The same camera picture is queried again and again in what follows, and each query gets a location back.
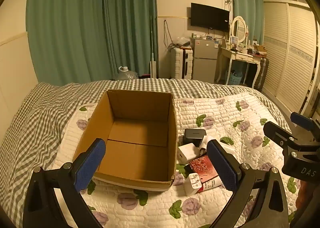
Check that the large green curtain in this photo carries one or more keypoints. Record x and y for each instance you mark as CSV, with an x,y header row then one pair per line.
x,y
80,41

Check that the green checkered bed cover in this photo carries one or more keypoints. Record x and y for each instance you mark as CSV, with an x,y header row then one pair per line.
x,y
48,126

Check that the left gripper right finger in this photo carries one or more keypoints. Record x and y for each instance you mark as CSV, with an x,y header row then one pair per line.
x,y
270,206

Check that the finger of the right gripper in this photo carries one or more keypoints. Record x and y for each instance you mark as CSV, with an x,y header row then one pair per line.
x,y
306,123
280,136

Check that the white suitcase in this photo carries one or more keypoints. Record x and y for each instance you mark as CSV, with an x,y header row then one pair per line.
x,y
181,63

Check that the black wall television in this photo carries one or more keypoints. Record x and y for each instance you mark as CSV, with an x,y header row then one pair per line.
x,y
209,17

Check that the white plug adapter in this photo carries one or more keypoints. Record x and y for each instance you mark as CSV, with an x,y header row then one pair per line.
x,y
192,184

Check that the blue plastic basket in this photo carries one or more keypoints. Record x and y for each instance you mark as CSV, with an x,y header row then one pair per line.
x,y
235,77

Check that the red patterned box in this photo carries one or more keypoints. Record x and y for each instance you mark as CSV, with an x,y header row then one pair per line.
x,y
204,168

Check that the oval vanity mirror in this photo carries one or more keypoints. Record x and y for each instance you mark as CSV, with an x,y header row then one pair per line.
x,y
238,30

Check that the clear water jug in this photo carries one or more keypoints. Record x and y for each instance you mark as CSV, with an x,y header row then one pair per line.
x,y
125,74

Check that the white floral quilted mat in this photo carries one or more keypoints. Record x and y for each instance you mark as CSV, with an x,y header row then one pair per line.
x,y
197,194

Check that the person right hand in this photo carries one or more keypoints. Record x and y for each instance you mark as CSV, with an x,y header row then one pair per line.
x,y
307,192

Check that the white louvered wardrobe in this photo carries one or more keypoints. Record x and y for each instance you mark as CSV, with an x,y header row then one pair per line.
x,y
291,37

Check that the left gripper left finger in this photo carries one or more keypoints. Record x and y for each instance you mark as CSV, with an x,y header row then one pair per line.
x,y
41,207

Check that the brown cardboard box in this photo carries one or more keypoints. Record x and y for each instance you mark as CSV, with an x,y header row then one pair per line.
x,y
139,129

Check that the white mop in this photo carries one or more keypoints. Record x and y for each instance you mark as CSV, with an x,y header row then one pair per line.
x,y
152,64

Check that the white red bottle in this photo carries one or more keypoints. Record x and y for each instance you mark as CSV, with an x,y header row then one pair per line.
x,y
210,184

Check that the white charger cube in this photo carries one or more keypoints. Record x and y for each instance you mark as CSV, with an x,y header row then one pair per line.
x,y
187,153

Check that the silver mini fridge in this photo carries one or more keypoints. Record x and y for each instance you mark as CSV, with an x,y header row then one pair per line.
x,y
204,60

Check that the black power adapter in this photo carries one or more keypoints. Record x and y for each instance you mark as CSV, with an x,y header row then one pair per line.
x,y
194,136

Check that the white dressing table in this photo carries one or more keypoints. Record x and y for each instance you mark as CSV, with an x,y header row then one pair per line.
x,y
237,60

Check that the narrow green curtain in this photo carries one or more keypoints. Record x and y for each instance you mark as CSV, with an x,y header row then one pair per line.
x,y
252,11

